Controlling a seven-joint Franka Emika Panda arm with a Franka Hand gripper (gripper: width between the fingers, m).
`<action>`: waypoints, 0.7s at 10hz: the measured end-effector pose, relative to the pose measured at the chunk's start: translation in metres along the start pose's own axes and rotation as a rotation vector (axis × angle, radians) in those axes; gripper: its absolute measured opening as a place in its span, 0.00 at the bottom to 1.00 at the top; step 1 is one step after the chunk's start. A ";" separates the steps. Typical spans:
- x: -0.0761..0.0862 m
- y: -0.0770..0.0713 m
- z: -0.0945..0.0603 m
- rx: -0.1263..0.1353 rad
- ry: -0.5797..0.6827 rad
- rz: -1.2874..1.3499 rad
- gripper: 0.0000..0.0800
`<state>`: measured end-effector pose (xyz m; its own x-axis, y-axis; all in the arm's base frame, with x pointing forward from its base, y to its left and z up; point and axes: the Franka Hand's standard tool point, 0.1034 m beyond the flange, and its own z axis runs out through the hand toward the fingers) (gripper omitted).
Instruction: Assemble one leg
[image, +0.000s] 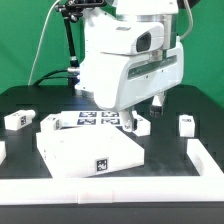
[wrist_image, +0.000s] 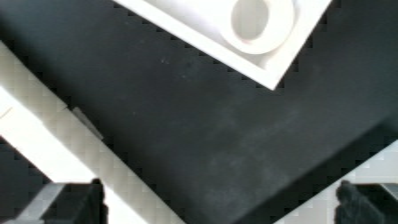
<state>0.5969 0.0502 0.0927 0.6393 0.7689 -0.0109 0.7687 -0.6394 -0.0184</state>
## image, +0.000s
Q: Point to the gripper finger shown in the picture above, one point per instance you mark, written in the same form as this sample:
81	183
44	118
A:
156	108
127	120

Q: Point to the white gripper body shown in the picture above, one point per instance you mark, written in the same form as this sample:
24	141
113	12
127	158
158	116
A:
123	81

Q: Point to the white square tabletop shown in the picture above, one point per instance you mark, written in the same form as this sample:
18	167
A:
88	151

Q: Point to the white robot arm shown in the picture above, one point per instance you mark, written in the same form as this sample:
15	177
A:
131	56

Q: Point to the white fiducial marker sheet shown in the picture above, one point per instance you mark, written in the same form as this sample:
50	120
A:
89	118

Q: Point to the white obstacle fence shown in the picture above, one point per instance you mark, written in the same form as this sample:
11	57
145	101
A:
207	186

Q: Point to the white block left edge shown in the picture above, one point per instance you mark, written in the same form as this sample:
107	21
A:
2	151

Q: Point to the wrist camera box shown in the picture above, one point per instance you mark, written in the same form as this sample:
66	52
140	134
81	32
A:
133	40

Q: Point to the black camera stand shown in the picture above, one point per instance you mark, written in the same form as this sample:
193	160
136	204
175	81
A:
72	11

